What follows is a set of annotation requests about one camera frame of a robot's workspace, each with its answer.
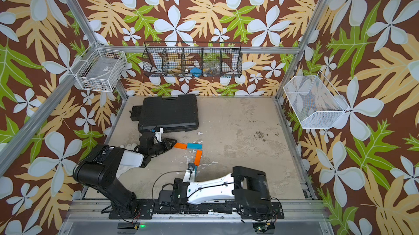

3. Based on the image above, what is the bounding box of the white wire basket left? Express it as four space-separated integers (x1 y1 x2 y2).
72 42 127 93

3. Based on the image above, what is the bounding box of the orange block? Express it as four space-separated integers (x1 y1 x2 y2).
174 142 187 150
194 150 203 166

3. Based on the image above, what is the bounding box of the white mesh basket right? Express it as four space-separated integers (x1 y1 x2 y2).
283 71 349 129

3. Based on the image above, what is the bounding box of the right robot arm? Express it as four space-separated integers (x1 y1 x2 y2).
158 164 276 221

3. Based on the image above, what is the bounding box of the white work glove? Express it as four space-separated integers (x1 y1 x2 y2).
120 143 137 152

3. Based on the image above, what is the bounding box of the black plastic tool case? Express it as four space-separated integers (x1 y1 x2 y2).
130 94 199 133

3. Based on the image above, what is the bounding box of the blue object in basket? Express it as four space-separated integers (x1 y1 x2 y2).
190 67 203 78

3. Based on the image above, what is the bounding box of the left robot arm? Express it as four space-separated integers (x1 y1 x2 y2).
72 133 177 218

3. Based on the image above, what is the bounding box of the black wire basket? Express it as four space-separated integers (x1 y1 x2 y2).
141 41 243 78

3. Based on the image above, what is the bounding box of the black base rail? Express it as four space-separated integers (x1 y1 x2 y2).
108 198 285 220

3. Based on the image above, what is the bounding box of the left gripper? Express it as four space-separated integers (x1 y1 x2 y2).
149 137 177 157

